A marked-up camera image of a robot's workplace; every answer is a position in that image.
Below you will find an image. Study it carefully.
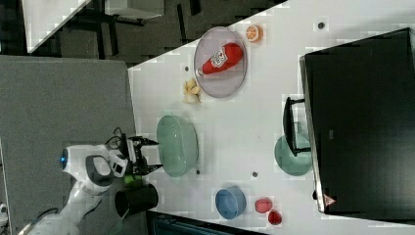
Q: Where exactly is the green plastic strainer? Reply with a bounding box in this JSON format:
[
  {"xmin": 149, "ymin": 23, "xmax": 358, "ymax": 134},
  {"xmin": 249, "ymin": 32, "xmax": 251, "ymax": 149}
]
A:
[{"xmin": 157, "ymin": 115, "xmax": 199, "ymax": 177}]

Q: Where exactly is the red strawberry toy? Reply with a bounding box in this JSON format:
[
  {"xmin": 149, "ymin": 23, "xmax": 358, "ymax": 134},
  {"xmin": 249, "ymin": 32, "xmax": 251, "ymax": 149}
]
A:
[{"xmin": 268, "ymin": 210, "xmax": 282, "ymax": 225}]

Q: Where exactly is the blue bowl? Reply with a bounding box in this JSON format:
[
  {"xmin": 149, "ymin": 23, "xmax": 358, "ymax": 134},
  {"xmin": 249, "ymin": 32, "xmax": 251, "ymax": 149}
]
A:
[{"xmin": 215, "ymin": 186, "xmax": 247, "ymax": 219}]

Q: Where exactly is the red ketchup bottle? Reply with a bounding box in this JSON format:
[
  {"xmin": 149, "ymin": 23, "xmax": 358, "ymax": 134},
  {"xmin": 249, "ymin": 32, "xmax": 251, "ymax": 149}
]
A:
[{"xmin": 196, "ymin": 43, "xmax": 244, "ymax": 76}]

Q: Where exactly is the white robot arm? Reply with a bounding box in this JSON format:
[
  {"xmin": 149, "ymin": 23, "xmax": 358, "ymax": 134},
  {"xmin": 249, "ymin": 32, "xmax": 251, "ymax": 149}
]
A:
[{"xmin": 19, "ymin": 134, "xmax": 160, "ymax": 235}]

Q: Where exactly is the green small cylinder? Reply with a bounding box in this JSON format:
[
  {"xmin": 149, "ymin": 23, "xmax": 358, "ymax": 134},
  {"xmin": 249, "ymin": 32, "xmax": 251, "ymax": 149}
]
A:
[{"xmin": 123, "ymin": 174, "xmax": 142, "ymax": 185}]

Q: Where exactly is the orange slice toy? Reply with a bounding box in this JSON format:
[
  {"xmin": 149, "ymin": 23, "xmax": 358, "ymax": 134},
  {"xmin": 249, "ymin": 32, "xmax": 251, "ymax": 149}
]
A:
[{"xmin": 246, "ymin": 24, "xmax": 263, "ymax": 43}]

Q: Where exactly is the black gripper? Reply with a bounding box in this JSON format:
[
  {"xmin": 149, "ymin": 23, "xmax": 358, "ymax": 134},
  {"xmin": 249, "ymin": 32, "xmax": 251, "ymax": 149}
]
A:
[{"xmin": 126, "ymin": 137, "xmax": 161, "ymax": 176}]

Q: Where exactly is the black cylinder cup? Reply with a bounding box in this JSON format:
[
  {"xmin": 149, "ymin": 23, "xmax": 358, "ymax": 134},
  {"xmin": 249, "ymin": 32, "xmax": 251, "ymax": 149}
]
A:
[{"xmin": 115, "ymin": 184, "xmax": 159, "ymax": 216}]

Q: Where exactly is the grey round plate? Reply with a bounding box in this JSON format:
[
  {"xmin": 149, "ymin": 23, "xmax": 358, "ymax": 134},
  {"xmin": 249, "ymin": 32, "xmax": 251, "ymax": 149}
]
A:
[{"xmin": 194, "ymin": 26, "xmax": 248, "ymax": 98}]

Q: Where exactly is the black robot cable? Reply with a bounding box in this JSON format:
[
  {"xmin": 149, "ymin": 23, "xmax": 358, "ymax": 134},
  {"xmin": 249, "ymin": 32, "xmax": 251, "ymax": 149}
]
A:
[{"xmin": 104, "ymin": 126, "xmax": 128, "ymax": 155}]

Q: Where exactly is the green round plate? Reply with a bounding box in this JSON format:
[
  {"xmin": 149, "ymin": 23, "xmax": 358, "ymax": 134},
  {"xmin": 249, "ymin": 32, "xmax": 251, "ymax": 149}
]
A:
[{"xmin": 274, "ymin": 121, "xmax": 312, "ymax": 176}]

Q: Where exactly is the black toaster oven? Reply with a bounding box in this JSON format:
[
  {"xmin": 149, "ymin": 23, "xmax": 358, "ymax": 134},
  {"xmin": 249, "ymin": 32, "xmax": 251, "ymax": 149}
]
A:
[{"xmin": 283, "ymin": 27, "xmax": 415, "ymax": 224}]

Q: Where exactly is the pink strawberry toy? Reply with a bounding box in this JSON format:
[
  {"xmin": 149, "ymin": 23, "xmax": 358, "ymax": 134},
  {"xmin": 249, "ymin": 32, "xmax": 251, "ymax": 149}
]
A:
[{"xmin": 254, "ymin": 198, "xmax": 273, "ymax": 213}]

